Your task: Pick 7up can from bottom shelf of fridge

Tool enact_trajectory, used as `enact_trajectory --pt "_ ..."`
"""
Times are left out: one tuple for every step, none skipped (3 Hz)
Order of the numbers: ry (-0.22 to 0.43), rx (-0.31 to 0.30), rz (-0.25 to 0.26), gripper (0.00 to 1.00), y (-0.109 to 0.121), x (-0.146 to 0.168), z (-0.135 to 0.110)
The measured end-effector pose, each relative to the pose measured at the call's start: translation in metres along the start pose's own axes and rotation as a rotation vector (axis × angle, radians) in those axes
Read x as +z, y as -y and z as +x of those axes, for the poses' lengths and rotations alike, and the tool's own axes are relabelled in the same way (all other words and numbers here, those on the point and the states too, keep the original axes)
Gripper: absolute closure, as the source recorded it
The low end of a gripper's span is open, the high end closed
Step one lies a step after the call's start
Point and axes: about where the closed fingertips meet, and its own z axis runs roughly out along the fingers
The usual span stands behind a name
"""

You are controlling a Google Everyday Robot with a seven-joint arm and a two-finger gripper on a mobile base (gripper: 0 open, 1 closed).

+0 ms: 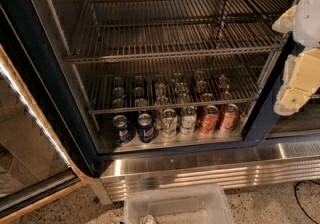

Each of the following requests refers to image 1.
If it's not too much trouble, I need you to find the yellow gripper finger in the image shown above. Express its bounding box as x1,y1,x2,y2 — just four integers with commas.
280,47,320,112
272,5,297,33

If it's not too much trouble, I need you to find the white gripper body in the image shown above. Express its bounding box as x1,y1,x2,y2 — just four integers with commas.
273,45,320,117

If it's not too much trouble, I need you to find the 7up can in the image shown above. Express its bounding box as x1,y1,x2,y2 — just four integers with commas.
180,106,197,135
161,109,178,138

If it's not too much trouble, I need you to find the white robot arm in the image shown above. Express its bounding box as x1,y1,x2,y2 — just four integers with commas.
272,0,320,116

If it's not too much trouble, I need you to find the steel fridge base grille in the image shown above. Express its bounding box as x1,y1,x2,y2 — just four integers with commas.
90,141,320,205

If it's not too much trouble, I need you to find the front right orange soda can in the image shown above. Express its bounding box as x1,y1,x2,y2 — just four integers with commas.
219,104,239,132

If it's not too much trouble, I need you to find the orange soda can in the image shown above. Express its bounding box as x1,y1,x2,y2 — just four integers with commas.
199,105,219,134
219,104,239,132

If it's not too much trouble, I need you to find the front left orange soda can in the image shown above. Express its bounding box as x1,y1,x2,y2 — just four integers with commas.
199,105,219,134

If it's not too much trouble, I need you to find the front right Pepsi can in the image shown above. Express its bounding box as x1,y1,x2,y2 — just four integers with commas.
138,113,154,143

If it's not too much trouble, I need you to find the pepsi can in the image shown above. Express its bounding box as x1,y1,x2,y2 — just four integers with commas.
112,115,131,144
138,113,154,143

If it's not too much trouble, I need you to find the front left Pepsi can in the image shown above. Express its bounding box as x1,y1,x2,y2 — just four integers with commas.
112,115,131,144

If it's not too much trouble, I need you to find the glass fridge door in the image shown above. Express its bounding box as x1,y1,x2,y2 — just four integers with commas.
0,10,92,224

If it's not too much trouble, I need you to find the clear plastic bin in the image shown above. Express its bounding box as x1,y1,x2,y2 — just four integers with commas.
124,184,235,224

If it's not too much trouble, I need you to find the blue fridge centre post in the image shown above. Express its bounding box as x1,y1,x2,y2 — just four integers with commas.
242,35,303,142

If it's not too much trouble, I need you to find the lower wire fridge shelf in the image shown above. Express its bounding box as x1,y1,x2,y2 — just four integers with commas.
90,53,268,115

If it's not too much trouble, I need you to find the wire fridge shelf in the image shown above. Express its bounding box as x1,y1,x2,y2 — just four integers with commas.
90,53,268,115
69,0,294,64

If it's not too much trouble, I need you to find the black floor cable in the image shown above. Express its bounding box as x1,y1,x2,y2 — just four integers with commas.
293,179,320,224

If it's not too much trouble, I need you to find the upper wire fridge shelf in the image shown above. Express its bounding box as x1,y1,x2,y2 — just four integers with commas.
69,0,294,64

